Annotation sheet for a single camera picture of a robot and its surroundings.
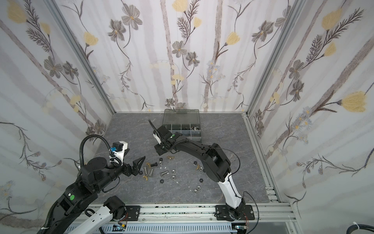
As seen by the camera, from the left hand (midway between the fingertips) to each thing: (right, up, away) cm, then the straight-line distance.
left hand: (135, 150), depth 65 cm
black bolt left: (+3, -13, +26) cm, 29 cm away
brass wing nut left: (-1, -19, +21) cm, 28 cm away
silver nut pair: (+30, -24, +17) cm, 42 cm away
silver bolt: (+9, -18, +23) cm, 30 cm away
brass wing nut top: (+12, -9, +29) cm, 33 cm away
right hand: (+5, 0, +23) cm, 23 cm away
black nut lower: (+8, -22, +21) cm, 31 cm away
